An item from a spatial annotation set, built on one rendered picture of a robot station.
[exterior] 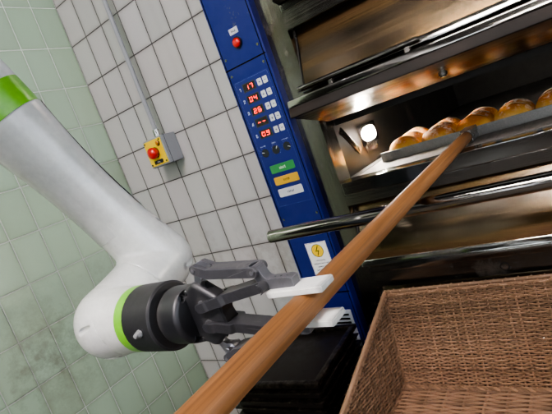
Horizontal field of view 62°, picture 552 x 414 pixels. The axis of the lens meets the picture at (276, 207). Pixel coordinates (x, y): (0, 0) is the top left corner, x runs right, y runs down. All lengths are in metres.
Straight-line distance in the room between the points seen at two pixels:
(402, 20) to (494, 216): 0.53
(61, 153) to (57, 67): 1.20
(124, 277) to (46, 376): 1.02
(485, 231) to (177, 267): 0.79
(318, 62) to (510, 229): 0.65
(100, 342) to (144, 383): 1.21
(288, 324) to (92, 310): 0.34
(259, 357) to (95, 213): 0.43
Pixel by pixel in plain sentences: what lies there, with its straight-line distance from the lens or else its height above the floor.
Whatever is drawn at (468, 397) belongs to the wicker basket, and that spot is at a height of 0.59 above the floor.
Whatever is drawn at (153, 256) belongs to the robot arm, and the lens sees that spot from 0.75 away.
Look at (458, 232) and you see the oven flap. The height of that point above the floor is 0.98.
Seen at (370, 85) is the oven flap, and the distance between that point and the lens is 1.11.
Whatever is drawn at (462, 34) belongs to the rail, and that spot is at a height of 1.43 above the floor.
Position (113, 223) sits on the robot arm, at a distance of 0.76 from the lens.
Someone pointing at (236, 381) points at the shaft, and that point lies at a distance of 0.39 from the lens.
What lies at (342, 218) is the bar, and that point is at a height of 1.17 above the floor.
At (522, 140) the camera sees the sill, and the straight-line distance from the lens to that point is 1.20.
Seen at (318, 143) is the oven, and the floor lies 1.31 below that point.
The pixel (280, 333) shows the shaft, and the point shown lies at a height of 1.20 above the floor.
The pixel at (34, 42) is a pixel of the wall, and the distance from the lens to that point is 1.95.
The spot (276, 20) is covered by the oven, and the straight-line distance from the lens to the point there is 1.38.
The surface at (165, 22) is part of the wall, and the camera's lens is 1.64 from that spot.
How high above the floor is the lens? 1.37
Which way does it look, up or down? 8 degrees down
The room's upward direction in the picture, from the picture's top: 20 degrees counter-clockwise
